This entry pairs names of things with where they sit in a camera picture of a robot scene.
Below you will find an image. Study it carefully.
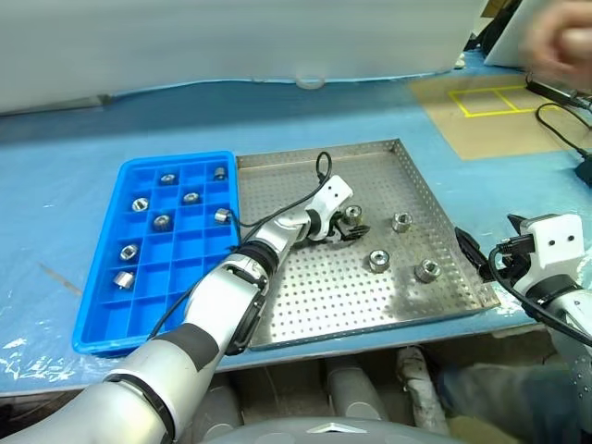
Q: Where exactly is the large white foam board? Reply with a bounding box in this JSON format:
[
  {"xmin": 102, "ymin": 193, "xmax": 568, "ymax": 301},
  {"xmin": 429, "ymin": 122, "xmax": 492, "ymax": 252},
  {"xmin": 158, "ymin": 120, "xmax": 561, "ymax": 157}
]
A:
[{"xmin": 0, "ymin": 0, "xmax": 491, "ymax": 117}]

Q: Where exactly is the grey rounded cylinder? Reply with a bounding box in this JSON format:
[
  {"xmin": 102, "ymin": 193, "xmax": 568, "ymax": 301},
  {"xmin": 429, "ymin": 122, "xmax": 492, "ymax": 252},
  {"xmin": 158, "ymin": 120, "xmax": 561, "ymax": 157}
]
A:
[
  {"xmin": 193, "ymin": 383, "xmax": 244, "ymax": 440},
  {"xmin": 323, "ymin": 355, "xmax": 394, "ymax": 422}
]

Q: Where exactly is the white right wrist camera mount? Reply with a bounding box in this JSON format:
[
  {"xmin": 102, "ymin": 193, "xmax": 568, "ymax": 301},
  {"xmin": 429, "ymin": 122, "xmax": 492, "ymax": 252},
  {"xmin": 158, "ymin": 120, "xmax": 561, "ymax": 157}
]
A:
[{"xmin": 516, "ymin": 213, "xmax": 586, "ymax": 293}]

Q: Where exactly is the black power brick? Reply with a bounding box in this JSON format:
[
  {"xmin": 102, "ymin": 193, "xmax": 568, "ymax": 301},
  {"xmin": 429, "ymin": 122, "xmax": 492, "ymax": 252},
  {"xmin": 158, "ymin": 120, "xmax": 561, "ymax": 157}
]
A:
[{"xmin": 573, "ymin": 154, "xmax": 592, "ymax": 187}]

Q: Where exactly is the silver robot torso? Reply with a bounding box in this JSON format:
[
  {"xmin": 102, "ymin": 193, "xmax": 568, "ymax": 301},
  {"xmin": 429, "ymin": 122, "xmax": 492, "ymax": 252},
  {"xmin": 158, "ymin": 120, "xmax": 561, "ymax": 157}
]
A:
[{"xmin": 203, "ymin": 415, "xmax": 463, "ymax": 444}]

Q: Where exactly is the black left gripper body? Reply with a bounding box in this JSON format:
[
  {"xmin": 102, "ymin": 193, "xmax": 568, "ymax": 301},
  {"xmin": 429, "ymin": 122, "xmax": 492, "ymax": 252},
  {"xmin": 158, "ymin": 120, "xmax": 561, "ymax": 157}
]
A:
[{"xmin": 326, "ymin": 216, "xmax": 349, "ymax": 243}]

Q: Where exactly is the small white leaning board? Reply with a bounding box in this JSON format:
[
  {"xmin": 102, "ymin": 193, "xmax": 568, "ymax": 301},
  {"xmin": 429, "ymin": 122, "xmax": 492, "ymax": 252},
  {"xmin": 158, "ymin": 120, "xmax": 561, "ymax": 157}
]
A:
[{"xmin": 483, "ymin": 0, "xmax": 556, "ymax": 70}]

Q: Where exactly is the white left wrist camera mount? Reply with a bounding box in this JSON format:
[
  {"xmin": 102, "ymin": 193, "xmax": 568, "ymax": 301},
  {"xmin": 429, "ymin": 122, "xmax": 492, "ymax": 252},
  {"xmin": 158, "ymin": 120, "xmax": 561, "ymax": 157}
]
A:
[{"xmin": 305, "ymin": 175, "xmax": 355, "ymax": 241}]

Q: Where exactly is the blue compartment tray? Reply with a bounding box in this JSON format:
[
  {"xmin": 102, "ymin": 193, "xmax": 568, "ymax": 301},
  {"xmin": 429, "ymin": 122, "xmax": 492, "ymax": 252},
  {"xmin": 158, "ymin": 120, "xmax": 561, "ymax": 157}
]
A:
[{"xmin": 71, "ymin": 151, "xmax": 242, "ymax": 357}]

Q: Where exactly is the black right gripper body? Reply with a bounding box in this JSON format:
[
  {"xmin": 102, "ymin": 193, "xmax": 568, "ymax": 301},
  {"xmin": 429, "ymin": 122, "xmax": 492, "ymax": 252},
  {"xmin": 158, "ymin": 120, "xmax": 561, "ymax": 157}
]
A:
[{"xmin": 495, "ymin": 249, "xmax": 532, "ymax": 287}]

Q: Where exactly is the perforated steel tray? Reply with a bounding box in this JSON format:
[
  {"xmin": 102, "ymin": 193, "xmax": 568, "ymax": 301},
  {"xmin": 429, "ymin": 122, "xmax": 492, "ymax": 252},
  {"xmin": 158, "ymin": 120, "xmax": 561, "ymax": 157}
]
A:
[{"xmin": 234, "ymin": 137, "xmax": 501, "ymax": 352}]

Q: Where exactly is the brown mat with yellow tape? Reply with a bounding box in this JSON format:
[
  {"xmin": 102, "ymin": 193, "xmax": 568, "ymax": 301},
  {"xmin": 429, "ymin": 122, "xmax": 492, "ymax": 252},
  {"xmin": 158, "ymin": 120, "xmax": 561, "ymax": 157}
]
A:
[{"xmin": 409, "ymin": 73, "xmax": 592, "ymax": 162}]

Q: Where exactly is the black power brick cable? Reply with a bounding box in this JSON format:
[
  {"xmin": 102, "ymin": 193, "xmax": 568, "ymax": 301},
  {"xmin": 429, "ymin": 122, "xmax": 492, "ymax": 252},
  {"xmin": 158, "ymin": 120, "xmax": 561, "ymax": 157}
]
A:
[{"xmin": 535, "ymin": 102, "xmax": 592, "ymax": 158}]

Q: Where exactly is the white scuffed pipe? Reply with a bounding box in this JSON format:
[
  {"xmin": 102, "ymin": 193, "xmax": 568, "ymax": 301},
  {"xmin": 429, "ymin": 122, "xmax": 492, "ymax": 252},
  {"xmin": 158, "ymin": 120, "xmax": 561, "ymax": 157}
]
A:
[{"xmin": 396, "ymin": 346, "xmax": 450, "ymax": 436}]

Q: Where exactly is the long black power adapter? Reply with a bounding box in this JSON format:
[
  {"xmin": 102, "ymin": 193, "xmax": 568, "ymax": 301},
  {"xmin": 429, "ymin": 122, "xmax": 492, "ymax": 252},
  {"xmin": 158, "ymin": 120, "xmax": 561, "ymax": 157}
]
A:
[{"xmin": 524, "ymin": 73, "xmax": 592, "ymax": 110}]

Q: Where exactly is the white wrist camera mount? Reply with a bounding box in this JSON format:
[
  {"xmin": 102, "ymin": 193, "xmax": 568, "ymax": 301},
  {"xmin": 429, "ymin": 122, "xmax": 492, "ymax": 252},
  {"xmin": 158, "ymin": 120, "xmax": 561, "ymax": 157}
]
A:
[
  {"xmin": 516, "ymin": 213, "xmax": 586, "ymax": 293},
  {"xmin": 305, "ymin": 175, "xmax": 355, "ymax": 241}
]

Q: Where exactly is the clear tape roll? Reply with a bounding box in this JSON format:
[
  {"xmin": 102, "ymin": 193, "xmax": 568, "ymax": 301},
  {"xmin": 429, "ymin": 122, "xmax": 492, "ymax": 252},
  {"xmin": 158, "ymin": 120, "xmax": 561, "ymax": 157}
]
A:
[{"xmin": 295, "ymin": 73, "xmax": 326, "ymax": 90}]

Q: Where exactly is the grey blue fabric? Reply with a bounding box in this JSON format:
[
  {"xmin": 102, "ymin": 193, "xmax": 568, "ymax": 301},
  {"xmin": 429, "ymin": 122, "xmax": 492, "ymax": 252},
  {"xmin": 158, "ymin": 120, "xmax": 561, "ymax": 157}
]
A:
[{"xmin": 438, "ymin": 360, "xmax": 584, "ymax": 444}]

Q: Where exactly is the person's bare hand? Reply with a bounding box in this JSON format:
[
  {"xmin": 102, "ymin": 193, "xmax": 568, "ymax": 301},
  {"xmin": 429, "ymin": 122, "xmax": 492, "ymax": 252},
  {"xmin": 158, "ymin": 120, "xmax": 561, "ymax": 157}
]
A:
[{"xmin": 520, "ymin": 2, "xmax": 592, "ymax": 93}]

